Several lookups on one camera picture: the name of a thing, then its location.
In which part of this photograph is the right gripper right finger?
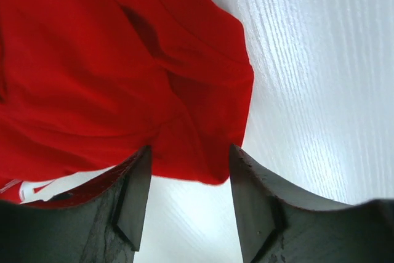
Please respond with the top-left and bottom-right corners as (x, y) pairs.
(229, 145), (393, 262)

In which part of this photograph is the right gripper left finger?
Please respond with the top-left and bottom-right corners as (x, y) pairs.
(1, 146), (152, 263)

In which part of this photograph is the red t shirt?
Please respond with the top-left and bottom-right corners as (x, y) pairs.
(1, 0), (254, 203)

